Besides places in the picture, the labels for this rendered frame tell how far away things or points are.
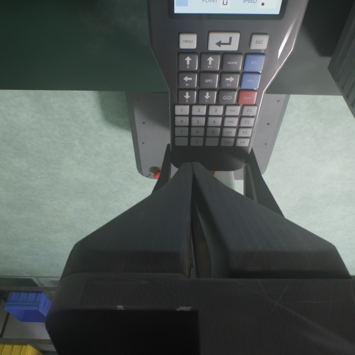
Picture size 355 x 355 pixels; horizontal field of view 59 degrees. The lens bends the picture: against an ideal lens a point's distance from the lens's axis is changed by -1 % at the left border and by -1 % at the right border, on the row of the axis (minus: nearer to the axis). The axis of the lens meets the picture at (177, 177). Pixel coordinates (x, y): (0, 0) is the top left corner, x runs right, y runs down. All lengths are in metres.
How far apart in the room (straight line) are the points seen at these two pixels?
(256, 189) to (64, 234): 2.14
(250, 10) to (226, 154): 0.11
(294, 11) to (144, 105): 0.86
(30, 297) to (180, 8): 2.99
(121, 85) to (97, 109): 1.02
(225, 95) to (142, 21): 0.16
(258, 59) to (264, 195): 0.10
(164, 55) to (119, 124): 1.25
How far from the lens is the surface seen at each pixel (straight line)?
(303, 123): 1.51
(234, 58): 0.21
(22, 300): 3.11
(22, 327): 3.55
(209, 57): 0.21
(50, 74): 0.41
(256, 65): 0.21
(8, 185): 2.00
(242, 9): 0.20
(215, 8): 0.19
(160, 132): 1.10
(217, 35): 0.20
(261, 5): 0.20
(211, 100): 0.22
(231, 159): 0.27
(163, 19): 0.20
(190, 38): 0.20
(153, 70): 0.38
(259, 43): 0.21
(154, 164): 1.22
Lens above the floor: 1.08
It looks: 40 degrees down
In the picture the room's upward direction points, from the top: 179 degrees counter-clockwise
